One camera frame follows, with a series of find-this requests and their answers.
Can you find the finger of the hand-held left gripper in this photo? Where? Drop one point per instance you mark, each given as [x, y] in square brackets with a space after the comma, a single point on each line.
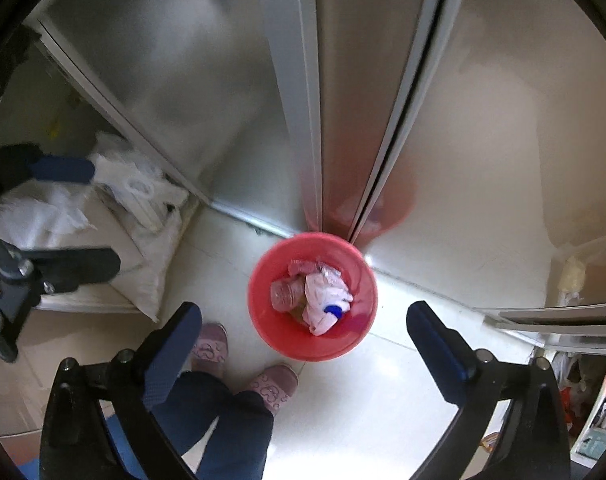
[78, 267]
[63, 170]

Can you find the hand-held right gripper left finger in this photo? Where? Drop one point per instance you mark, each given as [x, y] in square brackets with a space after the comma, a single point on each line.
[170, 360]

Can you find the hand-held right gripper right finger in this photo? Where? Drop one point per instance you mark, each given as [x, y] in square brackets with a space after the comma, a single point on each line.
[438, 355]

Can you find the blue plastic lid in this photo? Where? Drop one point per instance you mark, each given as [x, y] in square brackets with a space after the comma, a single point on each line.
[333, 311]

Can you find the red plastic bin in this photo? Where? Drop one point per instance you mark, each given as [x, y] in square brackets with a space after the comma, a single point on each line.
[263, 270]

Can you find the clear plastic bottle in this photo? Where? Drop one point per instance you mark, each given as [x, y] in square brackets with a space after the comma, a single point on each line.
[285, 295]

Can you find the pink plastic wrapper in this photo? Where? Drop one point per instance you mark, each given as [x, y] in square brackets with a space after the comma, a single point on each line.
[303, 266]

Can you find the pink slipper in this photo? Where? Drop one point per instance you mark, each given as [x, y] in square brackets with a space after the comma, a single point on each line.
[275, 387]
[210, 347]

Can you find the person's leg blue trousers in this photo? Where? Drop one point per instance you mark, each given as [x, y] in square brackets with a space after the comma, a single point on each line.
[243, 435]
[198, 400]

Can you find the white woven sack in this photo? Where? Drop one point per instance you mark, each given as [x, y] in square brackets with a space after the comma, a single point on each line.
[148, 265]

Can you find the white plastic bag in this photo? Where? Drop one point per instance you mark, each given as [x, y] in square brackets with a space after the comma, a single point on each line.
[143, 185]

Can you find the frosted sliding cabinet door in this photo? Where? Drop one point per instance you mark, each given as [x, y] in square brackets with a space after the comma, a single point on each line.
[353, 85]
[183, 85]
[508, 160]

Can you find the teal paper box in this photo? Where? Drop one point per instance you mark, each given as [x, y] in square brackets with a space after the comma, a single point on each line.
[595, 442]

